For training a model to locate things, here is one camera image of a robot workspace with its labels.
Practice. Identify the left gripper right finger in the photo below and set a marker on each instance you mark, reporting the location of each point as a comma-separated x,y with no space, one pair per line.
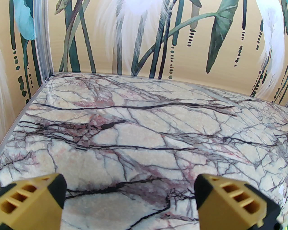
229,206

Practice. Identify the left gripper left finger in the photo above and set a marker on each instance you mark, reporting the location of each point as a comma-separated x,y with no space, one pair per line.
31,202

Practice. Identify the aluminium frame post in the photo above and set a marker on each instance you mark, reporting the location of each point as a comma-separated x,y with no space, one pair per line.
42,45

